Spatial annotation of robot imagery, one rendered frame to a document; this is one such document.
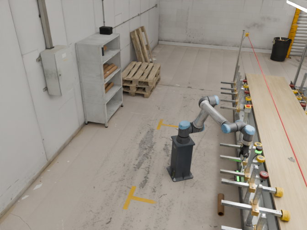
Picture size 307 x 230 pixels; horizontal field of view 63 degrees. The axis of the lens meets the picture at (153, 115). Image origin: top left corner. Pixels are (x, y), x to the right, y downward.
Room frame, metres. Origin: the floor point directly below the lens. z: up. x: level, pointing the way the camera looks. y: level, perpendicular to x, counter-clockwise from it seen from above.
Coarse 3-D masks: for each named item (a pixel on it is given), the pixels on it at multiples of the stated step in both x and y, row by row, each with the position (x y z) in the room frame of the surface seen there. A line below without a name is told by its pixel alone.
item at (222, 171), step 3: (222, 171) 1.92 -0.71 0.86; (225, 171) 1.92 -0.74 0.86; (228, 171) 1.92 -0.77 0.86; (231, 171) 1.92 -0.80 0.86; (228, 174) 1.91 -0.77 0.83; (231, 174) 1.90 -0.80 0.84; (234, 174) 1.89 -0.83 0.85; (237, 174) 1.89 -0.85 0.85; (240, 174) 1.88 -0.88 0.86; (243, 174) 1.88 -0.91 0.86; (258, 177) 1.85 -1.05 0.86; (261, 180) 1.84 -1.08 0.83; (264, 180) 1.83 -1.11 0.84
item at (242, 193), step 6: (234, 96) 4.02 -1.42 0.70; (234, 114) 3.38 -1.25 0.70; (234, 120) 3.21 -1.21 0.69; (234, 132) 2.96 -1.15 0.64; (240, 162) 2.25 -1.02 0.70; (240, 168) 2.15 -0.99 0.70; (240, 180) 1.96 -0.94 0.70; (240, 192) 1.80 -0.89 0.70; (240, 198) 1.74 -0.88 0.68; (240, 210) 1.62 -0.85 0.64; (246, 210) 1.58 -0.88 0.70; (246, 216) 1.51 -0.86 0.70; (246, 228) 1.39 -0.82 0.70; (252, 228) 1.39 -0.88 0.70
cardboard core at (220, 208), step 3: (219, 195) 2.33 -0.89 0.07; (222, 195) 2.32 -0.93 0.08; (219, 198) 2.28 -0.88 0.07; (222, 198) 2.28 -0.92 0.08; (219, 201) 2.23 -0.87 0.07; (219, 204) 2.18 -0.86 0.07; (219, 207) 2.13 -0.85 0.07; (222, 207) 2.13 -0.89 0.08; (219, 210) 2.09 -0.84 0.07; (222, 210) 2.08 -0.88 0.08; (219, 213) 2.10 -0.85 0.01; (222, 213) 2.09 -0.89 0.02
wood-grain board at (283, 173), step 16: (256, 80) 4.30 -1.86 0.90; (272, 80) 4.32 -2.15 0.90; (256, 96) 3.62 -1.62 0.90; (272, 96) 3.64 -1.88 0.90; (288, 96) 3.65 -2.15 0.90; (256, 112) 3.10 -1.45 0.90; (272, 112) 3.11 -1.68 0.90; (288, 112) 3.12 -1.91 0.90; (304, 112) 3.13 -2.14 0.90; (272, 128) 2.69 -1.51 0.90; (288, 128) 2.70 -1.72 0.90; (304, 128) 2.71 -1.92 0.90; (272, 144) 2.35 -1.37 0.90; (288, 144) 2.36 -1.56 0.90; (304, 144) 2.36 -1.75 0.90; (272, 160) 2.06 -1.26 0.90; (288, 160) 2.07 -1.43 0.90; (304, 160) 2.08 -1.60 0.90; (272, 176) 1.82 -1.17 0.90; (288, 176) 1.83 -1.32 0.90; (304, 176) 1.84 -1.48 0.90; (288, 192) 1.63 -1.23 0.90; (304, 192) 1.63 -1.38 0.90; (288, 208) 1.45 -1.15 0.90; (304, 208) 1.45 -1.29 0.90; (288, 224) 1.29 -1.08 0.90; (304, 224) 1.30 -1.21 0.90
